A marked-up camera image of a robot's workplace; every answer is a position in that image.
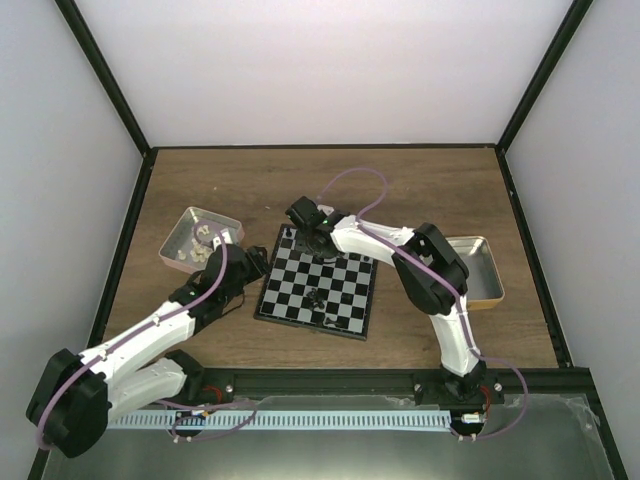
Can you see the black white chess board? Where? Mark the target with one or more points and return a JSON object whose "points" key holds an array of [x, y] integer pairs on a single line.
{"points": [[294, 273]]}

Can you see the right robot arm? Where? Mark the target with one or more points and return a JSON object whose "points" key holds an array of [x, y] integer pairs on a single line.
{"points": [[433, 275]]}

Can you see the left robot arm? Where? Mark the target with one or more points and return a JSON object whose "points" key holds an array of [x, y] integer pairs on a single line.
{"points": [[79, 395]]}

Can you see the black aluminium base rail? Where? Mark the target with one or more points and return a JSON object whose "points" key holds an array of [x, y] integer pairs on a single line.
{"points": [[423, 386]]}

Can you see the white chess pieces in tin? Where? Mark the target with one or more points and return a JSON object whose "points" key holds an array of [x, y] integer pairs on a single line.
{"points": [[196, 250]]}

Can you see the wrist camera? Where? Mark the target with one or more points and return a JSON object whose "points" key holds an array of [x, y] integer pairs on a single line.
{"points": [[219, 238], [325, 208]]}

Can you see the pile of black chess pieces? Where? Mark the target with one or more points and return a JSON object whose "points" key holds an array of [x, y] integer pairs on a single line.
{"points": [[327, 311]]}

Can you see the pink metal tin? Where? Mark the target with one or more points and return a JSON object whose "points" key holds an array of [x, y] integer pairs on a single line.
{"points": [[192, 217]]}

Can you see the black enclosure frame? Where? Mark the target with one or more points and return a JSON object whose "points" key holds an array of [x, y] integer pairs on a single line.
{"points": [[567, 378]]}

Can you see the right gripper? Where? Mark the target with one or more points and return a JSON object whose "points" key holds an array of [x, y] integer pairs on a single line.
{"points": [[326, 254]]}

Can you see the yellow metal tin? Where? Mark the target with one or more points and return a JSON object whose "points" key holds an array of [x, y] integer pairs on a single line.
{"points": [[485, 289]]}

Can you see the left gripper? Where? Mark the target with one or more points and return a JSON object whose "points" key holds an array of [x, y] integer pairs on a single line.
{"points": [[258, 266]]}

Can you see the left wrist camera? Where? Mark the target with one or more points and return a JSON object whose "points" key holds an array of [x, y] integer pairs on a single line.
{"points": [[219, 238]]}

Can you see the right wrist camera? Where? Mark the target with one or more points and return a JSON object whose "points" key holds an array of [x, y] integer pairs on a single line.
{"points": [[325, 208]]}

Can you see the light blue slotted cable duct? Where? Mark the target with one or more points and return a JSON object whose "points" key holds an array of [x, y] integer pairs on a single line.
{"points": [[380, 420]]}

